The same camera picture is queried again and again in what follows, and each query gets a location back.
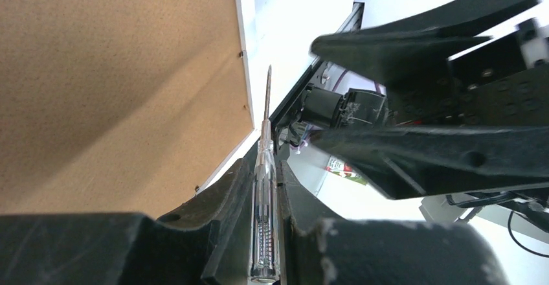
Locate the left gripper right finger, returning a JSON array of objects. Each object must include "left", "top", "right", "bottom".
[{"left": 276, "top": 161, "right": 508, "bottom": 284}]

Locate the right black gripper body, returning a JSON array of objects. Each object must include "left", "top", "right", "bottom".
[{"left": 387, "top": 18, "right": 548, "bottom": 126}]

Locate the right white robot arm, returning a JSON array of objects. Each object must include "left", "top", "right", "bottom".
[{"left": 297, "top": 0, "right": 548, "bottom": 200}]

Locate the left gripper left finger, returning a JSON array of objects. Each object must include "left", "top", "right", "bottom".
[{"left": 1, "top": 159, "right": 251, "bottom": 284}]

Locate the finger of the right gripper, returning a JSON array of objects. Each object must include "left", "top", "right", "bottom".
[
  {"left": 310, "top": 126, "right": 548, "bottom": 200},
  {"left": 310, "top": 0, "right": 540, "bottom": 86}
]

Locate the white picture frame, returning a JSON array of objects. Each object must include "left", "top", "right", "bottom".
[{"left": 0, "top": 0, "right": 361, "bottom": 215}]

